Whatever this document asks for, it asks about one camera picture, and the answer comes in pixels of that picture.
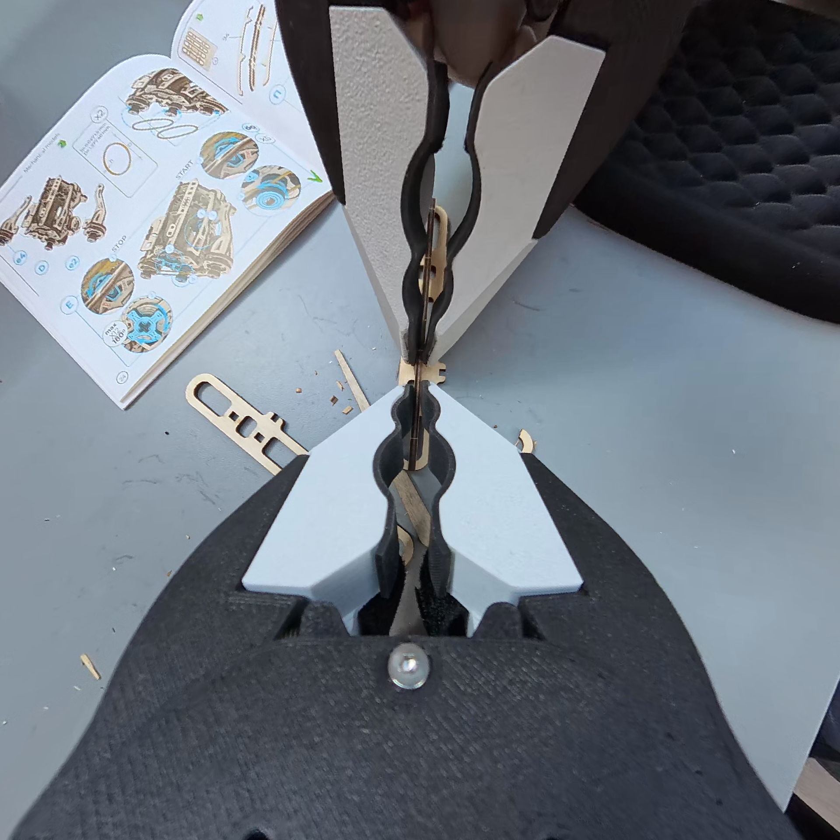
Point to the black honeycomb cushion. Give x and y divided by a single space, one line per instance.
722 164

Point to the small notched wooden part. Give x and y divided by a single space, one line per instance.
403 544

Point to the hooked wooden strip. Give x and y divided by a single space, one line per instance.
525 439

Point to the small cross-shaped wooden part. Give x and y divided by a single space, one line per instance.
436 372

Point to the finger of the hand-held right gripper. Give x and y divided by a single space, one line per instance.
374 131
531 131

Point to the long wooden model part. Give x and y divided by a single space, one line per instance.
426 262

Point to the thin wooden stick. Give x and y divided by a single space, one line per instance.
351 380

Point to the wood splinter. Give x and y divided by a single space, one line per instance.
90 666

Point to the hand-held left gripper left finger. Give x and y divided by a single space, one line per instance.
315 525

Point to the slotted wooden bar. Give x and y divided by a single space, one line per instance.
279 449

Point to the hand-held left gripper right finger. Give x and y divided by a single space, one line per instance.
512 525

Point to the illustrated instruction booklet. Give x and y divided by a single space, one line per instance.
164 229

